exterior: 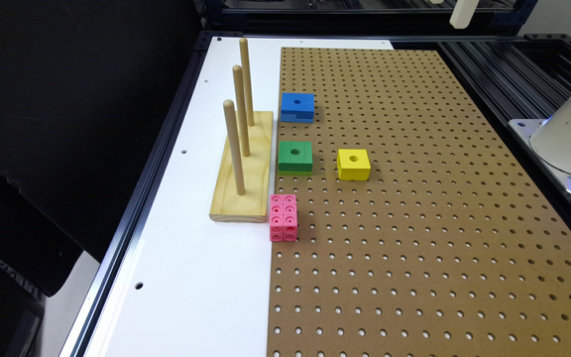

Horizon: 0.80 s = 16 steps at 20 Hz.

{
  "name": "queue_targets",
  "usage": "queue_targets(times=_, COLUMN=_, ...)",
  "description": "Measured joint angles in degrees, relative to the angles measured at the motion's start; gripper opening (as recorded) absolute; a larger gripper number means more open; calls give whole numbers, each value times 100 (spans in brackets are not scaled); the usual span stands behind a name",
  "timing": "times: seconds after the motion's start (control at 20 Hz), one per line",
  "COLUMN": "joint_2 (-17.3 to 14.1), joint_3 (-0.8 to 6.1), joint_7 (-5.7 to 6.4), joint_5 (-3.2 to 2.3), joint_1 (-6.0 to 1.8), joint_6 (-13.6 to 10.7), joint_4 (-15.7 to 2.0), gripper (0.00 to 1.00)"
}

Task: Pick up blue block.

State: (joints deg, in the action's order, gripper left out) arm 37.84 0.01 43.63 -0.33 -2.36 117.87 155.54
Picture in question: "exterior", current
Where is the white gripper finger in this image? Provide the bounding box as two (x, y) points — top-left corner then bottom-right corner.
(449, 0), (478, 29)

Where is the blue block with hole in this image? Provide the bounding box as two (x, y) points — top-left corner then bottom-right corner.
(281, 92), (314, 123)

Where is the yellow block with hole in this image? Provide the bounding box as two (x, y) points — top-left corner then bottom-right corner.
(337, 149), (371, 180)

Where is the green block with hole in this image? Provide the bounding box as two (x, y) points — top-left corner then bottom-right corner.
(278, 141), (313, 175)

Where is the pink interlocking cube block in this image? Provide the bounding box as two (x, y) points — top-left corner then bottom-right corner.
(269, 194), (298, 242)

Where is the rear wooden peg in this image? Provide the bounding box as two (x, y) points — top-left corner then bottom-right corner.
(239, 37), (255, 127)

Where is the wooden peg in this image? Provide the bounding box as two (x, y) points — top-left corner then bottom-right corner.
(223, 99), (246, 195)
(232, 64), (250, 157)
(239, 37), (255, 127)

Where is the middle wooden peg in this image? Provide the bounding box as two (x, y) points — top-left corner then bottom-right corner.
(232, 64), (250, 157)

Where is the brown pegboard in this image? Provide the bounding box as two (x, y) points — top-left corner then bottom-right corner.
(267, 48), (571, 356)

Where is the front wooden peg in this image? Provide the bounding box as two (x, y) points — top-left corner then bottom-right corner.
(223, 99), (246, 195)

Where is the wooden peg stand base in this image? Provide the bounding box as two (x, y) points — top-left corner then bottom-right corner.
(209, 111), (274, 223)

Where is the black curtain panel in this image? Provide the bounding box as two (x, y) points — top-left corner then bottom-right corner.
(0, 0), (200, 296)

